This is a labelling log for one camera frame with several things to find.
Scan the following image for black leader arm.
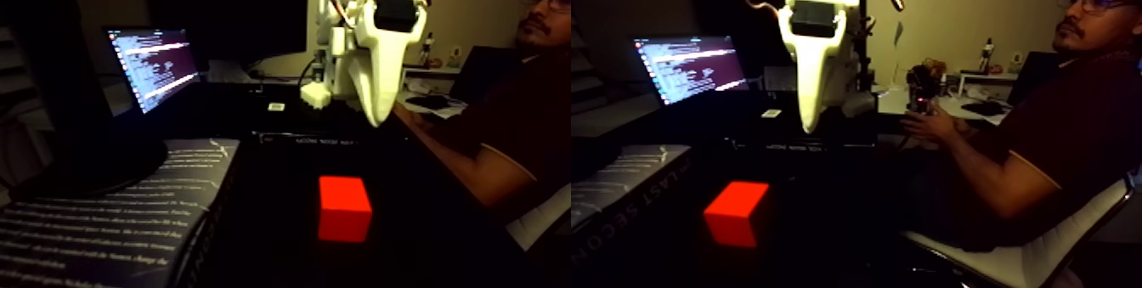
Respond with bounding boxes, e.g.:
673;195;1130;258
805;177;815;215
905;58;949;117

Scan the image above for red cube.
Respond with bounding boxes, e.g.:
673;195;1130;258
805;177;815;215
317;175;374;245

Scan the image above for white office chair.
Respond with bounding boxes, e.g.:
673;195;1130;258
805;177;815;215
901;172;1139;288

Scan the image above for eyeglasses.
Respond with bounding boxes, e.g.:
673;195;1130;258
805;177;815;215
1057;0;1142;14

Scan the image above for black box with white print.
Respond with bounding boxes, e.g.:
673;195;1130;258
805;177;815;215
252;129;367;150

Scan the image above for person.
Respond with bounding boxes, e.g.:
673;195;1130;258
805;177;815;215
901;0;1142;255

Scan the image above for black book with white text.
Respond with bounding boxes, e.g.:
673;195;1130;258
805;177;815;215
0;138;242;288

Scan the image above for person's left hand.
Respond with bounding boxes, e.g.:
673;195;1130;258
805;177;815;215
902;104;960;145

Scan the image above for open laptop with lit screen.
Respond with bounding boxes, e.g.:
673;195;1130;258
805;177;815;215
105;26;211;117

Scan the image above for black computer monitor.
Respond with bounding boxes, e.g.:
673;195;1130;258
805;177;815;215
147;0;309;68

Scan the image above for large black stand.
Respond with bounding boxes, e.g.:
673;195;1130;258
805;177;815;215
0;0;171;204

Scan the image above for black computer mouse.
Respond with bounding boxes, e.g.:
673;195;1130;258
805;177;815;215
405;94;456;112

